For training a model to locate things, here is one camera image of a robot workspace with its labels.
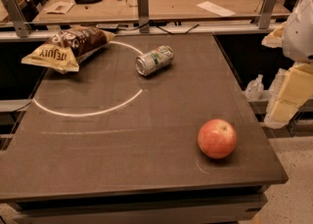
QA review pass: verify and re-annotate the small paper card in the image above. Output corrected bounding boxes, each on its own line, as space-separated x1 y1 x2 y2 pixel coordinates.
43 1 74 15

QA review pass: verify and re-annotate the red apple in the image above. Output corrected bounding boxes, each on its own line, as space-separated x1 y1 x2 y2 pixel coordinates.
198 119 237 159

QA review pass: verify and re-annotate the small white paper sheet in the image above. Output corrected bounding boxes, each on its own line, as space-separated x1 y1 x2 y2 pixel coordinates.
197 1 235 17

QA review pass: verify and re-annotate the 7up soda can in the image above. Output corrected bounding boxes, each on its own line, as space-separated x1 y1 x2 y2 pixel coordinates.
135 46 174 76

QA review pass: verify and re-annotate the brown yellow chip bag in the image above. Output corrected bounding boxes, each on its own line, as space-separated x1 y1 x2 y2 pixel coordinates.
22 26 115 73

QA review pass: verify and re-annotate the clear sanitizer bottle left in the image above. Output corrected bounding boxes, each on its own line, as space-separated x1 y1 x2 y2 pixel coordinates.
245 74 264 101

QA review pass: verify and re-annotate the middle metal bracket post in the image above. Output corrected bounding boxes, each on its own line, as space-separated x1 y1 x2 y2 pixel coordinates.
137 0 150 33

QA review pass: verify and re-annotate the left metal bracket post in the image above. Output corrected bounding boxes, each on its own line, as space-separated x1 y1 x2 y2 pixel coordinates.
1 0 31 38

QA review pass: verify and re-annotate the right metal bracket post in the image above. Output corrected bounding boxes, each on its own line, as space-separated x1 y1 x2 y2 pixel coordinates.
256 0 276 29

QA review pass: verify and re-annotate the black cable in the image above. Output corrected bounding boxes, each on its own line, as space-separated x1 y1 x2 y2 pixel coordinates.
156 22 201 35

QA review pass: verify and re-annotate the metal bracket post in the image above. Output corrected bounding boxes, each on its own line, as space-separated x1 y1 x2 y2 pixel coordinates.
256 0 276 29
137 0 150 33
1 0 31 38

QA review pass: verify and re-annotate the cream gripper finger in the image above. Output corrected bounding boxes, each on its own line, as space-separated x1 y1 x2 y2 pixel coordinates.
261 22 287 48
264 62 313 129

